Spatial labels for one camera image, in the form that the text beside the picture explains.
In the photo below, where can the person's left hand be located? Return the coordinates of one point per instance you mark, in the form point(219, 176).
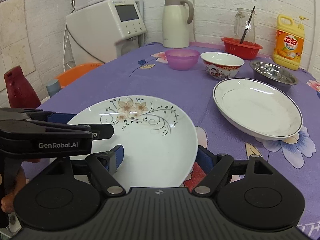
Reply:
point(7, 202)

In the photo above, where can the orange plastic stool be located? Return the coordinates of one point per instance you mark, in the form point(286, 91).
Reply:
point(69, 76)

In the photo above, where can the white floral plate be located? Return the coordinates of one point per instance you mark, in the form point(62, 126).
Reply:
point(159, 139)

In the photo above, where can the stainless steel bowl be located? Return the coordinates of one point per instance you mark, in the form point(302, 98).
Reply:
point(273, 75)

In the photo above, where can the white water dispenser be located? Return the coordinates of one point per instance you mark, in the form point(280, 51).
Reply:
point(105, 31)

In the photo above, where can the red plastic basket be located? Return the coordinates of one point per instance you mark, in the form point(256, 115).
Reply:
point(245, 50)

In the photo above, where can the dark red thermos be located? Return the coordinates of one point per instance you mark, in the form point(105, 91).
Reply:
point(20, 92)

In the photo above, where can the white red ceramic bowl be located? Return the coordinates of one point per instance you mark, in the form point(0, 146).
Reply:
point(221, 65)

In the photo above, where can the white thermos jug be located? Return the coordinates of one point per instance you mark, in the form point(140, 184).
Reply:
point(176, 18)

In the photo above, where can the purple plastic bowl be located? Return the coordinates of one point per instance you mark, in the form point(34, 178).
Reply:
point(182, 59)

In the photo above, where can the clear glass pitcher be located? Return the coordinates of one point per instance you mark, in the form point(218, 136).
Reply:
point(240, 20)

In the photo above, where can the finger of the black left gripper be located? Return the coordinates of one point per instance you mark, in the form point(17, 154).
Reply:
point(47, 116)
point(99, 131)

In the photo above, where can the white plate dark rim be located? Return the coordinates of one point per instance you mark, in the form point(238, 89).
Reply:
point(258, 109)

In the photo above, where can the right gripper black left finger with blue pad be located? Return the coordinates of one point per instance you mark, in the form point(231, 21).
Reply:
point(101, 168)

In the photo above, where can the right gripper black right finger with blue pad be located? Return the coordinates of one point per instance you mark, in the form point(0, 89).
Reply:
point(217, 169)

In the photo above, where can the black stirring stick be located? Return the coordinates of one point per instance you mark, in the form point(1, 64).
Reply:
point(248, 26)

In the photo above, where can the yellow dish soap bottle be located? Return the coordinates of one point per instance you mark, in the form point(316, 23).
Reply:
point(289, 42)

